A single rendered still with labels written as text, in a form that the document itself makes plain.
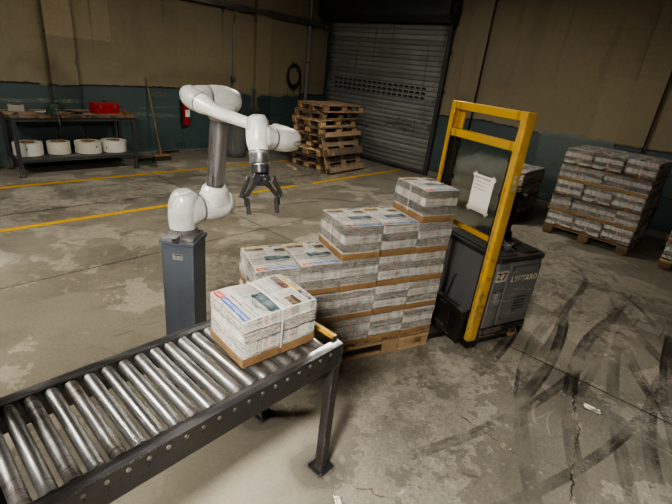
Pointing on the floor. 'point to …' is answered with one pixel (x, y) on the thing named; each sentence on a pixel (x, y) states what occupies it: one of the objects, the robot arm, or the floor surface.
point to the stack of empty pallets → (312, 153)
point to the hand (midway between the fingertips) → (262, 211)
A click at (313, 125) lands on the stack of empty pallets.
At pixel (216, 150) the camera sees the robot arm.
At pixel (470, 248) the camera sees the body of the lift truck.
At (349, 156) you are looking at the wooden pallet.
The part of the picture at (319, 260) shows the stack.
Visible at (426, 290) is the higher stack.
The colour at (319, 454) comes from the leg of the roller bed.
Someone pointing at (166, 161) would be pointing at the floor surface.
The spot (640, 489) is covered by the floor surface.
